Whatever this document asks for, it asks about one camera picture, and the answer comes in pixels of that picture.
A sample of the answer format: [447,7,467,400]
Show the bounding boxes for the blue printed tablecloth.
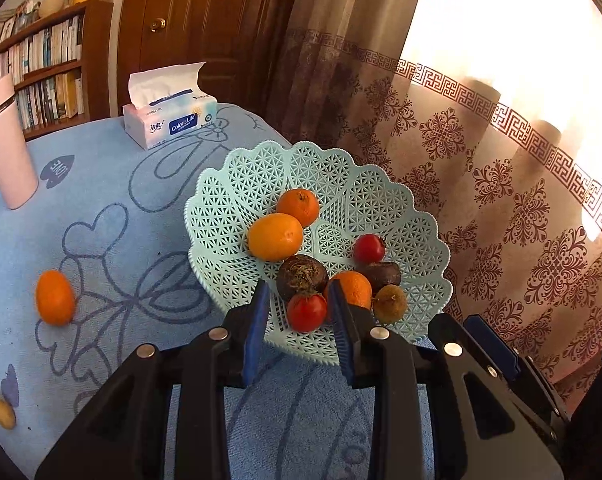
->
[0,102,462,480]

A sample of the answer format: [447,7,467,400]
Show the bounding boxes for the patterned brown curtain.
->
[265,0,602,401]

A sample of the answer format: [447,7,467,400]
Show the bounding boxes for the row of books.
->
[0,15,86,131]

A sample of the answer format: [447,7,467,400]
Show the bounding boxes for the brown wooden door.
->
[117,0,309,113]

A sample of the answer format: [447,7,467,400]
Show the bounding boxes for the dark water chestnut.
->
[276,254,329,302]
[356,261,402,295]

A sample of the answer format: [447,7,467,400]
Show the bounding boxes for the orange mandarin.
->
[247,213,304,262]
[276,187,321,228]
[35,270,76,327]
[324,270,373,311]

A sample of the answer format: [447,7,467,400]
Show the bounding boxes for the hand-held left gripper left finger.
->
[35,280,271,480]

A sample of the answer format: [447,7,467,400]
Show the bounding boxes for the pink thermos bottle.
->
[0,74,39,210]

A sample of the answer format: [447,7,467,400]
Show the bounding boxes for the small brown round fruit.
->
[372,284,408,325]
[0,396,18,430]

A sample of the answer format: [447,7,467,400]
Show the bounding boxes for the tissue box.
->
[122,61,219,151]

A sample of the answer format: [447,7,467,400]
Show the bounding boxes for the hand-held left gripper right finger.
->
[327,280,564,480]

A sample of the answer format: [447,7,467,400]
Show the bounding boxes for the pale green lattice fruit basket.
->
[183,140,453,365]

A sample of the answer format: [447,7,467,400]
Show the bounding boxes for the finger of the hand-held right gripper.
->
[462,314,572,441]

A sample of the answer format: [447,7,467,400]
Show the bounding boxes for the wooden bookshelf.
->
[0,0,114,141]

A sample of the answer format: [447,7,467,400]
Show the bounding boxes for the red cherry tomato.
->
[353,233,387,265]
[286,292,328,333]

